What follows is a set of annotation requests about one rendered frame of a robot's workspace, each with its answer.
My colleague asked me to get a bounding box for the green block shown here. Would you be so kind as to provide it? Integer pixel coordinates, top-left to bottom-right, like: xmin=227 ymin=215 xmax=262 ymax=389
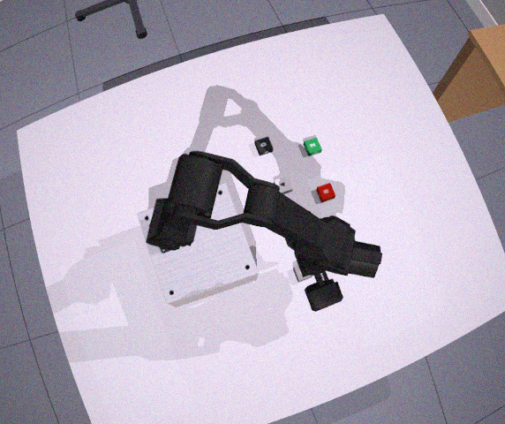
xmin=304 ymin=138 xmax=322 ymax=156

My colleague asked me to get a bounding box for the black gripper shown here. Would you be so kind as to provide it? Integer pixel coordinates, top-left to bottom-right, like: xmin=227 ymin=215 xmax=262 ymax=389
xmin=285 ymin=239 xmax=343 ymax=312

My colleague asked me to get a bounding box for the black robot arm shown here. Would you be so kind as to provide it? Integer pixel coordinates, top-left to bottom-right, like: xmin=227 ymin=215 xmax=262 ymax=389
xmin=146 ymin=151 xmax=382 ymax=278

